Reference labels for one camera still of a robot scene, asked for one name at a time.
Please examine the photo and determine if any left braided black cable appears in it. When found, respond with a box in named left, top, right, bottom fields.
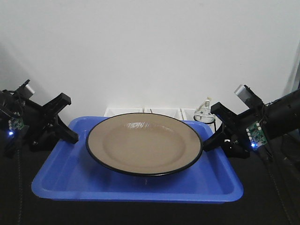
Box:
left=15, top=133, right=25, bottom=225

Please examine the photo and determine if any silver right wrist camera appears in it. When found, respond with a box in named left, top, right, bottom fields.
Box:
left=234, top=85, right=263, bottom=108

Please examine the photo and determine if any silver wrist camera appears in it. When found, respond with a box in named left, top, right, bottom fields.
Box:
left=234, top=85, right=263, bottom=108
left=16, top=79, right=35, bottom=98

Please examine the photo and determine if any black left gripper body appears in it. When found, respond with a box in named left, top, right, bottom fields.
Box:
left=3, top=103, right=59, bottom=158

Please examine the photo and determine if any white left storage bin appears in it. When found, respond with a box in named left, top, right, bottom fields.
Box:
left=104, top=107, right=143, bottom=117

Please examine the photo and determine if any blue plastic tray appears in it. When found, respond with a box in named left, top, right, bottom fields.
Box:
left=31, top=116, right=244, bottom=203

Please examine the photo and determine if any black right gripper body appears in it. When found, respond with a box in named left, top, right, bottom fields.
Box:
left=220, top=110, right=262, bottom=158

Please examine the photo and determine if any white storage bin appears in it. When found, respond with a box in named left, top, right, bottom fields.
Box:
left=180, top=108, right=195, bottom=121
left=143, top=107, right=180, bottom=117
left=104, top=107, right=143, bottom=117

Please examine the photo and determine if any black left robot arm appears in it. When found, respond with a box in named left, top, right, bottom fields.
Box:
left=0, top=89, right=79, bottom=158

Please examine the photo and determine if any braided black cable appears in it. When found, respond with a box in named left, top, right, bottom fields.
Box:
left=257, top=140, right=300, bottom=225
left=15, top=133, right=25, bottom=225

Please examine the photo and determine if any white middle storage bin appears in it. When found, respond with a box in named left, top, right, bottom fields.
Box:
left=143, top=107, right=180, bottom=117

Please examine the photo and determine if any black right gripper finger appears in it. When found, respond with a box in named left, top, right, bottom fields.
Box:
left=210, top=102, right=239, bottom=128
left=203, top=124, right=226, bottom=151

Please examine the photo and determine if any beige plate with black rim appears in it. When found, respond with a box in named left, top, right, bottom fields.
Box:
left=86, top=113, right=203, bottom=176

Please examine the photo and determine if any black wire tripod stand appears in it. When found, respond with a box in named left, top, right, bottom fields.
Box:
left=194, top=116, right=216, bottom=133

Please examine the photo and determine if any right braided black cable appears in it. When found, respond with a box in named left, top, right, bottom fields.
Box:
left=257, top=140, right=300, bottom=225

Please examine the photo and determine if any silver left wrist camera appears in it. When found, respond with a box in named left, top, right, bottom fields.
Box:
left=16, top=79, right=35, bottom=98

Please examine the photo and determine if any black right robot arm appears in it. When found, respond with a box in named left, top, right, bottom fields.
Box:
left=203, top=88, right=300, bottom=158

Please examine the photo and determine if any white right storage bin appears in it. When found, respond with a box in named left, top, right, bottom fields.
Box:
left=180, top=108, right=195, bottom=121

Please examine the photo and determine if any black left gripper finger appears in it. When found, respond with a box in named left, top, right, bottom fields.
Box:
left=55, top=115, right=79, bottom=144
left=42, top=93, right=71, bottom=117

